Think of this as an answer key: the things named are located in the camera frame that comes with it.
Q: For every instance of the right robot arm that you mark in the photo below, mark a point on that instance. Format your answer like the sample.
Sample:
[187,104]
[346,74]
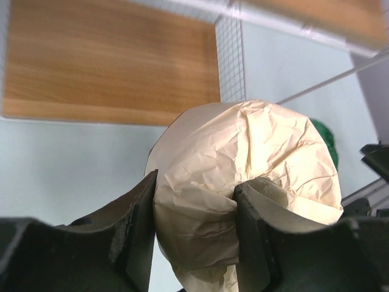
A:
[372,199]

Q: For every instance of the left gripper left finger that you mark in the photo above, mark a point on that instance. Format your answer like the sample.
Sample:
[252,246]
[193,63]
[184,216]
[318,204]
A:
[110,249]

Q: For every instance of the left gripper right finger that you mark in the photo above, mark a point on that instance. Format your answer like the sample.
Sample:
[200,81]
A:
[282,251]

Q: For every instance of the white wire wooden shelf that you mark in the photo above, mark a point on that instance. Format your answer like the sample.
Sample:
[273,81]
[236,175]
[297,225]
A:
[145,62]

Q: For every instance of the green roll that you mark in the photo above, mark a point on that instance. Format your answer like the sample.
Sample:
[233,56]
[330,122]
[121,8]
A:
[329,140]

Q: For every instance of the cream paper roll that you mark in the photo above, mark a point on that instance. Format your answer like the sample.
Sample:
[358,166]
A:
[209,150]

